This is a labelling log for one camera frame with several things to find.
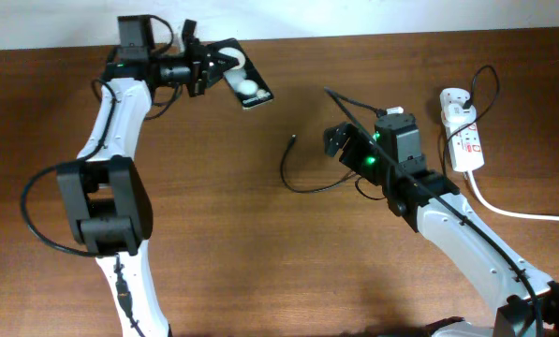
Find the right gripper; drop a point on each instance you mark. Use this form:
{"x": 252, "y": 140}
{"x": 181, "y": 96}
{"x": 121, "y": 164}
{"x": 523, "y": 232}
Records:
{"x": 348, "y": 155}

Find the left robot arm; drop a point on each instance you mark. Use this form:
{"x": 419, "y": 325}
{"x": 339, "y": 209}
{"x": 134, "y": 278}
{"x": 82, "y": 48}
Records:
{"x": 106, "y": 203}

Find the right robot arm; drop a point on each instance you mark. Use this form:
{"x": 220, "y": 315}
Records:
{"x": 524, "y": 299}

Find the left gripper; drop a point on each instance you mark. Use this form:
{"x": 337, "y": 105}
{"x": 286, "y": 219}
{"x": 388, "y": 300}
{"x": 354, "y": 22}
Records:
{"x": 198, "y": 56}

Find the black smartphone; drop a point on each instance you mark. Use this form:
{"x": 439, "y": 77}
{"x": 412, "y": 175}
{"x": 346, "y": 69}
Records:
{"x": 244, "y": 80}

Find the white power strip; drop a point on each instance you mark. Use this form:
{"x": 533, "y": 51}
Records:
{"x": 465, "y": 150}

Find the white charger plug adapter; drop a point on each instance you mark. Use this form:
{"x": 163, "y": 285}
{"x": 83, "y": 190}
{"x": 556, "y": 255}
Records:
{"x": 455, "y": 114}

